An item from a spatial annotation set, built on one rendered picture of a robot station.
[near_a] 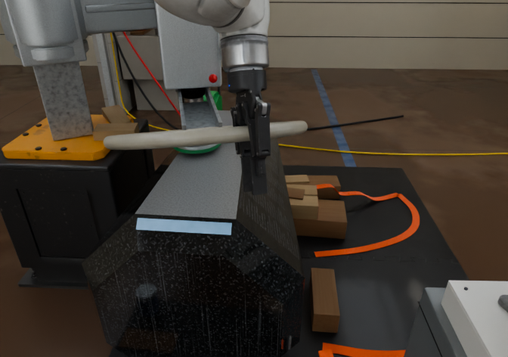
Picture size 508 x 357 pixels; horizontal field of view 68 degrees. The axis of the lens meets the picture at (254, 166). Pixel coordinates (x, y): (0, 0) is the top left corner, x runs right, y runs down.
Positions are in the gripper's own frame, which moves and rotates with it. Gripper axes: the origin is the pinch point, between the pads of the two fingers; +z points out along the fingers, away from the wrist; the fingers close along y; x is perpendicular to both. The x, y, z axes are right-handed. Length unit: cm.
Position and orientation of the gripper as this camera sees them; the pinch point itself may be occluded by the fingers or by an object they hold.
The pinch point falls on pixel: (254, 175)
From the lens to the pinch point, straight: 75.0
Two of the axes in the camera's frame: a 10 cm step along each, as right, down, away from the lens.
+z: 0.7, 9.9, 1.2
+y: -4.4, -0.8, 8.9
